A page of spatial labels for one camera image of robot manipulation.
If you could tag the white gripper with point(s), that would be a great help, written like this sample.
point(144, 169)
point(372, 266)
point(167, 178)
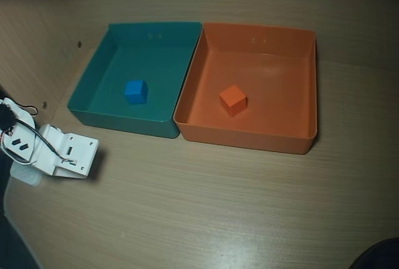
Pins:
point(78, 154)

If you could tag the blue cube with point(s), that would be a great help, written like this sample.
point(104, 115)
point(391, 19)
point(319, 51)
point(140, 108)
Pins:
point(135, 92)

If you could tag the orange cube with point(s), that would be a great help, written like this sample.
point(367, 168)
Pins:
point(232, 101)

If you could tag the teal plastic box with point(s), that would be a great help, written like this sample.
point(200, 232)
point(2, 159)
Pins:
point(156, 60)

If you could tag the orange plastic box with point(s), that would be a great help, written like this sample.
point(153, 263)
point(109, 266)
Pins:
point(274, 73)

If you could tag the black round object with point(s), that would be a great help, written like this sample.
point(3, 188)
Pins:
point(383, 256)

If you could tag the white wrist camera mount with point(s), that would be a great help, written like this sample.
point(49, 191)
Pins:
point(79, 153)

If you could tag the translucent grey base plate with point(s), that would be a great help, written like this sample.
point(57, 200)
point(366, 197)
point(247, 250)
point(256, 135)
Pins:
point(26, 177)

